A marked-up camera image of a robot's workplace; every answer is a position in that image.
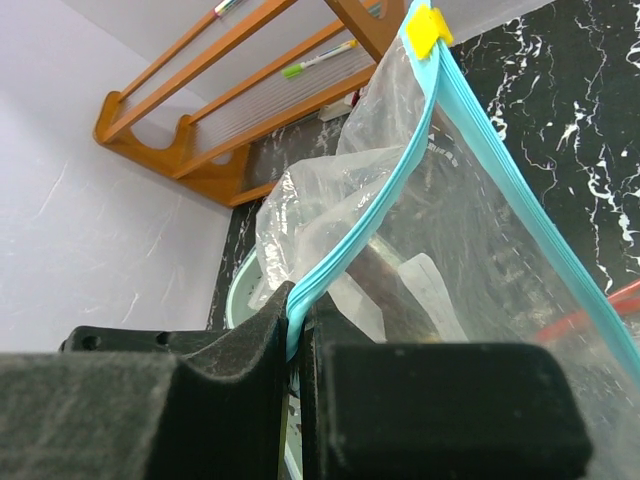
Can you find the pink white marker pen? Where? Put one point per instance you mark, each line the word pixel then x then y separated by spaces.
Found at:
pixel 224 7

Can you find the blue zipper clear bag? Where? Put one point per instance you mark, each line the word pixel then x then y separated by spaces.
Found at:
pixel 420 227

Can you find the wooden shelf rack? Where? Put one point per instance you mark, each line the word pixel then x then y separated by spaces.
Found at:
pixel 193 114

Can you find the green capped marker pen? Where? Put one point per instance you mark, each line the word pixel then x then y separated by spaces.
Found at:
pixel 297 69

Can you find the light blue plastic basket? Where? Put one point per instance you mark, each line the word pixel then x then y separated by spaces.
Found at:
pixel 246 282

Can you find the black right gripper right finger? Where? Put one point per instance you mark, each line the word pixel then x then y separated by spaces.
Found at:
pixel 433 411

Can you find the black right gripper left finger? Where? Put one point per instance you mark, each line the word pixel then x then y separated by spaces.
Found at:
pixel 216 413

